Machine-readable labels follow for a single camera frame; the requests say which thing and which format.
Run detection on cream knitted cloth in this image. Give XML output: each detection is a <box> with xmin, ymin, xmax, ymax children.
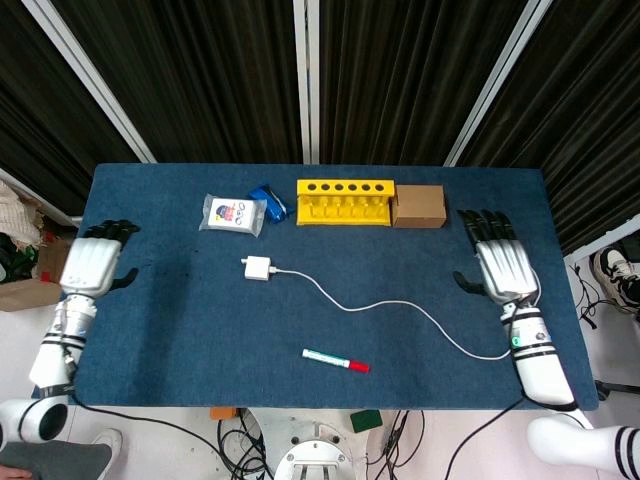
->
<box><xmin>0</xmin><ymin>178</ymin><xmax>47</xmax><ymax>247</ymax></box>

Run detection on green pad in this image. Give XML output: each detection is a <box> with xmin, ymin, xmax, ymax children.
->
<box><xmin>350</xmin><ymin>409</ymin><xmax>384</xmax><ymax>434</ymax></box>

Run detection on grey trouser leg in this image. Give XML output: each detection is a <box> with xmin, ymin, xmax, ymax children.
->
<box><xmin>0</xmin><ymin>439</ymin><xmax>114</xmax><ymax>480</ymax></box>

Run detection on black and white sneaker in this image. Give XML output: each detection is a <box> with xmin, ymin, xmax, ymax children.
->
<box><xmin>591</xmin><ymin>246</ymin><xmax>640</xmax><ymax>314</ymax></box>

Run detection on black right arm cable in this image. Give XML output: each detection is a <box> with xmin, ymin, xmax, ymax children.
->
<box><xmin>442</xmin><ymin>299</ymin><xmax>576</xmax><ymax>480</ymax></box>

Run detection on yellow test tube rack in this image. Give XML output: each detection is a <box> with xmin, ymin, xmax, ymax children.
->
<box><xmin>295</xmin><ymin>179</ymin><xmax>397</xmax><ymax>228</ymax></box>

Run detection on black pleated curtain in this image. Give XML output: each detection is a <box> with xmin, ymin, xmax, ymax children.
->
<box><xmin>0</xmin><ymin>0</ymin><xmax>144</xmax><ymax>214</ymax></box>
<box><xmin>318</xmin><ymin>0</ymin><xmax>529</xmax><ymax>166</ymax></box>
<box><xmin>458</xmin><ymin>0</ymin><xmax>640</xmax><ymax>257</ymax></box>
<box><xmin>52</xmin><ymin>0</ymin><xmax>304</xmax><ymax>164</ymax></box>

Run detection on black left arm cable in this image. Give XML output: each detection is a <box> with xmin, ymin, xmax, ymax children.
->
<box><xmin>58</xmin><ymin>339</ymin><xmax>274</xmax><ymax>480</ymax></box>

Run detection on brown cardboard box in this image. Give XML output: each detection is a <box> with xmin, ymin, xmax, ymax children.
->
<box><xmin>390</xmin><ymin>184</ymin><xmax>448</xmax><ymax>230</ymax></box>

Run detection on white frame post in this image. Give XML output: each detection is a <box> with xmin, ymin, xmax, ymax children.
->
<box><xmin>443</xmin><ymin>0</ymin><xmax>554</xmax><ymax>168</ymax></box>
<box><xmin>22</xmin><ymin>0</ymin><xmax>158</xmax><ymax>164</ymax></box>
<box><xmin>292</xmin><ymin>0</ymin><xmax>321</xmax><ymax>165</ymax></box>

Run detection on white shoe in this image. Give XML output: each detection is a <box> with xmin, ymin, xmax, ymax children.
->
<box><xmin>91</xmin><ymin>428</ymin><xmax>124</xmax><ymax>459</ymax></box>

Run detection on white tissue packet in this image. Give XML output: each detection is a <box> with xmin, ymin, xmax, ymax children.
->
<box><xmin>198</xmin><ymin>193</ymin><xmax>268</xmax><ymax>238</ymax></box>

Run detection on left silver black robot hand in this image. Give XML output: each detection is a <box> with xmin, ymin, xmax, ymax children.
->
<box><xmin>58</xmin><ymin>218</ymin><xmax>142</xmax><ymax>301</ymax></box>

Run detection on white charger block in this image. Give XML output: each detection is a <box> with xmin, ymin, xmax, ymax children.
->
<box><xmin>240</xmin><ymin>254</ymin><xmax>277</xmax><ymax>282</ymax></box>

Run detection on white USB cable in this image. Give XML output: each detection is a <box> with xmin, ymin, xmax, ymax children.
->
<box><xmin>268</xmin><ymin>266</ymin><xmax>513</xmax><ymax>362</ymax></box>

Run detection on tangled black floor cables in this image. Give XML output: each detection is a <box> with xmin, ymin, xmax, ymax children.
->
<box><xmin>216</xmin><ymin>408</ymin><xmax>275</xmax><ymax>480</ymax></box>

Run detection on blue felt table mat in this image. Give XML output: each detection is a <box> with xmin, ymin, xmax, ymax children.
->
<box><xmin>30</xmin><ymin>162</ymin><xmax>600</xmax><ymax>412</ymax></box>

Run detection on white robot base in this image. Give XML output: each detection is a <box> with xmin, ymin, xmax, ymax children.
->
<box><xmin>247</xmin><ymin>407</ymin><xmax>372</xmax><ymax>480</ymax></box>

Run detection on white marker with red cap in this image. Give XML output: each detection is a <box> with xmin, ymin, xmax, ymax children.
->
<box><xmin>301</xmin><ymin>348</ymin><xmax>372</xmax><ymax>375</ymax></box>

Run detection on blue snack wrapper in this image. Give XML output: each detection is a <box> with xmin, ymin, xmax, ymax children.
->
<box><xmin>248</xmin><ymin>184</ymin><xmax>295</xmax><ymax>224</ymax></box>

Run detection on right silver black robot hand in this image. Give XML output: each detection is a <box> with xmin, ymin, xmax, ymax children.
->
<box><xmin>451</xmin><ymin>208</ymin><xmax>542</xmax><ymax>304</ymax></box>

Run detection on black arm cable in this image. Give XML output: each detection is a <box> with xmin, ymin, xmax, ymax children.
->
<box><xmin>442</xmin><ymin>299</ymin><xmax>576</xmax><ymax>480</ymax></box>
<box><xmin>58</xmin><ymin>339</ymin><xmax>274</xmax><ymax>480</ymax></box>

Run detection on open cardboard carton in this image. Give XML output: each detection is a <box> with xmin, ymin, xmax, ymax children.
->
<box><xmin>0</xmin><ymin>235</ymin><xmax>77</xmax><ymax>313</ymax></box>

